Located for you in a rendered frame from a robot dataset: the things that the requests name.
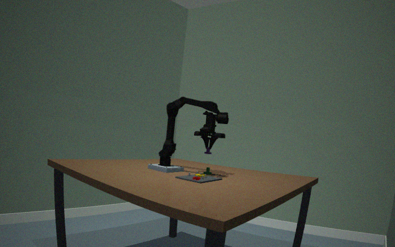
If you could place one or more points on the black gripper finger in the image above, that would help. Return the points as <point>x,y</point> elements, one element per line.
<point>212,141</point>
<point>206,141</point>

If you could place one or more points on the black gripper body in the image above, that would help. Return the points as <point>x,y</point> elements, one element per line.
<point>213,135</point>

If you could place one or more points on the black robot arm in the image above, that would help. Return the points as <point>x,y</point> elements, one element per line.
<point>172,110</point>

